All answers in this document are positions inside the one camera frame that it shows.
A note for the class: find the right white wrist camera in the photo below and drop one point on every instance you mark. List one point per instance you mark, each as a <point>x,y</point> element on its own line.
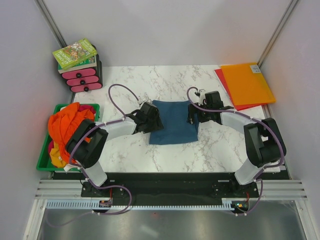
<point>201,94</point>

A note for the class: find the grey slotted cable duct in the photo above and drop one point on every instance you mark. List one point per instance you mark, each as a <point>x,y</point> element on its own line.
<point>95,204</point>

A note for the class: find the black pink drawer organizer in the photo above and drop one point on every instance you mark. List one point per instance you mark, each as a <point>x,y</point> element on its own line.
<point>85,80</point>

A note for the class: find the light green book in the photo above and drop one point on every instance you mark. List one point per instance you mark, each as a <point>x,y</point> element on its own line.
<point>75,53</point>

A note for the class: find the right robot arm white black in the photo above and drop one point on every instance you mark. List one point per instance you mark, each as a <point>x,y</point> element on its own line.
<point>264,144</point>

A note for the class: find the yellow shirt in bin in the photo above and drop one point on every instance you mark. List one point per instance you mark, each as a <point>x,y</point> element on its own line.
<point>56,158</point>

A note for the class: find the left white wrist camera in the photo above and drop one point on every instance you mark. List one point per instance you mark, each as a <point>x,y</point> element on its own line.
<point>140,102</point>

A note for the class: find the red plastic folder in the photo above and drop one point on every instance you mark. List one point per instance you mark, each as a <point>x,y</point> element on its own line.
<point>222,79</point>

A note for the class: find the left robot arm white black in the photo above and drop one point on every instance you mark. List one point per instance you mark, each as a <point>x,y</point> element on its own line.
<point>86,144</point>

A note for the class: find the orange plastic folder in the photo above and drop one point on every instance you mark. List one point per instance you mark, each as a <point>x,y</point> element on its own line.
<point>247,85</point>

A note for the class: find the blue polo shirt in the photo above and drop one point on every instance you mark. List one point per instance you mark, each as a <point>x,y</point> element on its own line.
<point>176,129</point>

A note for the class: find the orange shirt in bin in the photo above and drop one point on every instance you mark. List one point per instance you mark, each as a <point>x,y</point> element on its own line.
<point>63,124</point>

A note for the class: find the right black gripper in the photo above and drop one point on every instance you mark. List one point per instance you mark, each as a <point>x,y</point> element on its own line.
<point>192,110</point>

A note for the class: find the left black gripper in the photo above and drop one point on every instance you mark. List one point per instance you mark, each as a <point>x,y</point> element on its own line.
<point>157,125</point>

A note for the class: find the dark green book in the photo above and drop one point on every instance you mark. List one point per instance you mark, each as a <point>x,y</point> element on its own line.
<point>88,63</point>

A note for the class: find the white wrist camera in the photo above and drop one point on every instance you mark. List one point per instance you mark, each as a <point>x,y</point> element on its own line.
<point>140,102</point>
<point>201,94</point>

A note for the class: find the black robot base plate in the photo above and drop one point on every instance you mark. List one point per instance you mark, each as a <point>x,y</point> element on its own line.
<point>170,188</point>

